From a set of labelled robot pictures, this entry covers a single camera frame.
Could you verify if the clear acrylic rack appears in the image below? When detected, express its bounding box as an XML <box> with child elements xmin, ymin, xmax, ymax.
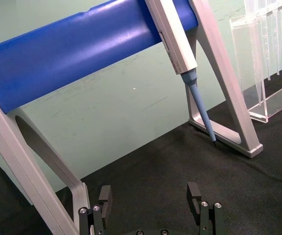
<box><xmin>229</xmin><ymin>0</ymin><xmax>282</xmax><ymax>123</ymax></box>

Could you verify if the clear plastic pipette tip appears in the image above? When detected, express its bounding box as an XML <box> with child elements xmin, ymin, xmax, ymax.
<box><xmin>264</xmin><ymin>11</ymin><xmax>279</xmax><ymax>81</ymax></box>
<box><xmin>275</xmin><ymin>5</ymin><xmax>282</xmax><ymax>75</ymax></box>
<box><xmin>255</xmin><ymin>18</ymin><xmax>269</xmax><ymax>106</ymax></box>

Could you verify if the blue and grey pipette stand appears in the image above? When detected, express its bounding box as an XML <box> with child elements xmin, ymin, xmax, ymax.
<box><xmin>0</xmin><ymin>0</ymin><xmax>263</xmax><ymax>235</ymax></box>

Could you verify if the white pipette with blue shaft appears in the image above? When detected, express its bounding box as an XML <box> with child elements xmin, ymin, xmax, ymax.
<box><xmin>144</xmin><ymin>0</ymin><xmax>217</xmax><ymax>148</ymax></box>

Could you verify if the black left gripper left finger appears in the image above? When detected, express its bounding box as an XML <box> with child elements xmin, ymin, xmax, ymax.
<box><xmin>78</xmin><ymin>185</ymin><xmax>113</xmax><ymax>235</ymax></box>

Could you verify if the black table cloth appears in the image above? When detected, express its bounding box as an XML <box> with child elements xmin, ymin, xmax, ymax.
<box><xmin>0</xmin><ymin>70</ymin><xmax>282</xmax><ymax>235</ymax></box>

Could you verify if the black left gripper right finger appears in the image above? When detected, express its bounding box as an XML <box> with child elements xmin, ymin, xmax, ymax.
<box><xmin>186</xmin><ymin>182</ymin><xmax>224</xmax><ymax>235</ymax></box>

